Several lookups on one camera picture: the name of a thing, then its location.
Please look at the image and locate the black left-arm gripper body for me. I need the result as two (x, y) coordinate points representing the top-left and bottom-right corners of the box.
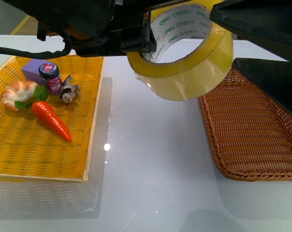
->
(2, 0), (159, 58)

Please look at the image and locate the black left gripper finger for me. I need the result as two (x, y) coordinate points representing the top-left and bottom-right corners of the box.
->
(232, 58), (292, 116)
(209, 0), (292, 62)

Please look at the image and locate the yellow packing tape roll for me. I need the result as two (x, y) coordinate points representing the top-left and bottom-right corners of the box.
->
(127, 0), (234, 101)

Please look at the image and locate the brown wicker basket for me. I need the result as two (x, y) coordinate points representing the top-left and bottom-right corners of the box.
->
(199, 69), (292, 181)

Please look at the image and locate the yellow wicker basket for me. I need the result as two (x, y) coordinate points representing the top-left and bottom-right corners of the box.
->
(0, 55), (104, 182)

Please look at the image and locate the small jar pink label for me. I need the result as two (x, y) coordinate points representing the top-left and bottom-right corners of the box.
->
(39, 62), (62, 95)

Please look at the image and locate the small panda figurine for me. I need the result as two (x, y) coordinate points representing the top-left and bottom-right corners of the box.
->
(59, 75), (80, 105)

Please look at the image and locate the purple foam cube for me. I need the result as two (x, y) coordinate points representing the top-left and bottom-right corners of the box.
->
(21, 59), (47, 86)

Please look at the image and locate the toy croissant bread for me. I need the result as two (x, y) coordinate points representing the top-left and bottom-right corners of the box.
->
(1, 80), (40, 112)

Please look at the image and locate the toy orange carrot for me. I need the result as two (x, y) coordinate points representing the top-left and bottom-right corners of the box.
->
(15, 84), (72, 142)

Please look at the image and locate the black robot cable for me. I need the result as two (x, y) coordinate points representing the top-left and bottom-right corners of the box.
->
(0, 24), (73, 59)

